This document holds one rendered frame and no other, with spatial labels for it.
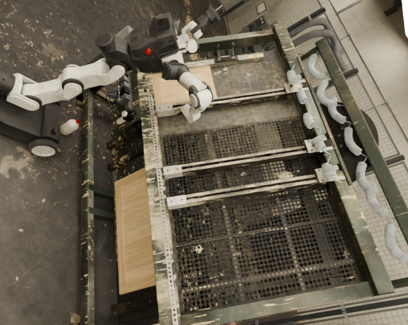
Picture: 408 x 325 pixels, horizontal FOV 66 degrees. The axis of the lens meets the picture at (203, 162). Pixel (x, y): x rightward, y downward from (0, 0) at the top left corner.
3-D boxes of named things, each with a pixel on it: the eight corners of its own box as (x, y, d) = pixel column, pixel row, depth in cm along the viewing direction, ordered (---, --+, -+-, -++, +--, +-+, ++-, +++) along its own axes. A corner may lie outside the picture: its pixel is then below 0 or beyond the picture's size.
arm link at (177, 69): (177, 71, 184) (165, 62, 192) (174, 85, 189) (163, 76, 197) (193, 71, 191) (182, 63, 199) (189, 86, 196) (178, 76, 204)
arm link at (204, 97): (203, 112, 199) (216, 103, 181) (189, 117, 194) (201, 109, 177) (196, 97, 198) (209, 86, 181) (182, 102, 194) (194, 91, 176)
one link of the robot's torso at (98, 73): (56, 86, 208) (118, 62, 199) (57, 67, 216) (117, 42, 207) (71, 99, 221) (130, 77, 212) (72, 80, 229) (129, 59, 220)
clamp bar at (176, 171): (164, 169, 221) (158, 152, 199) (325, 144, 228) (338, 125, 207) (165, 182, 216) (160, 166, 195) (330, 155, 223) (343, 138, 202)
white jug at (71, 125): (58, 124, 272) (73, 113, 264) (69, 128, 280) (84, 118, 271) (58, 133, 268) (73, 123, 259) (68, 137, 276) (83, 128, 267)
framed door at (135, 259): (116, 182, 268) (115, 182, 266) (165, 158, 245) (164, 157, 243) (121, 295, 228) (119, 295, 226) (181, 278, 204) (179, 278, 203)
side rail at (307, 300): (181, 315, 184) (180, 315, 174) (360, 282, 191) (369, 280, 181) (183, 331, 180) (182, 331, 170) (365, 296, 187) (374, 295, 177)
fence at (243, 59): (151, 71, 262) (151, 67, 259) (262, 56, 268) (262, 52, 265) (152, 75, 260) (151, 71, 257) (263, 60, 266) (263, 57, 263)
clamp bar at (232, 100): (156, 109, 244) (151, 88, 223) (303, 88, 252) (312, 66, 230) (158, 119, 240) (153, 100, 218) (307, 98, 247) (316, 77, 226)
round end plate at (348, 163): (269, 124, 301) (354, 84, 267) (271, 126, 305) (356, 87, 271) (294, 201, 265) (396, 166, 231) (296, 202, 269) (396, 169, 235)
